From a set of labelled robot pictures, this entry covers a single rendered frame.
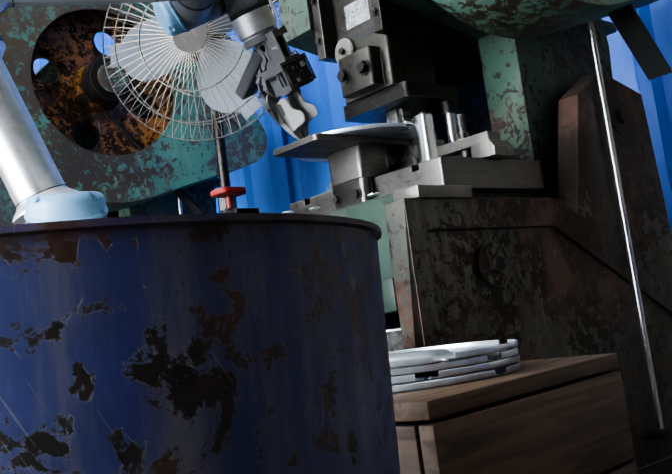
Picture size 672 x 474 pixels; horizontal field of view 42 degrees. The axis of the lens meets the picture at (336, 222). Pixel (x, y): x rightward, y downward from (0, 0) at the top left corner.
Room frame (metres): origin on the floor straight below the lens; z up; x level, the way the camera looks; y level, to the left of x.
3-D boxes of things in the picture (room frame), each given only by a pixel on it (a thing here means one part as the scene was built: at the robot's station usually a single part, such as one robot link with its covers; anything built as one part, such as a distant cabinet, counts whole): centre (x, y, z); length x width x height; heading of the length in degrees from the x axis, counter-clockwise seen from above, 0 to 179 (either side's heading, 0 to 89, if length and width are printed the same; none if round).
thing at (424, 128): (1.57, -0.19, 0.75); 0.03 x 0.03 x 0.10; 41
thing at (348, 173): (1.67, -0.03, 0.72); 0.25 x 0.14 x 0.14; 131
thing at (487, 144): (1.66, -0.28, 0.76); 0.17 x 0.06 x 0.10; 41
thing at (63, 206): (1.28, 0.40, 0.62); 0.13 x 0.12 x 0.14; 19
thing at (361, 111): (1.79, -0.17, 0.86); 0.20 x 0.16 x 0.05; 41
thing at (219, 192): (1.88, 0.23, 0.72); 0.07 x 0.06 x 0.08; 131
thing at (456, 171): (1.79, -0.16, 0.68); 0.45 x 0.30 x 0.06; 41
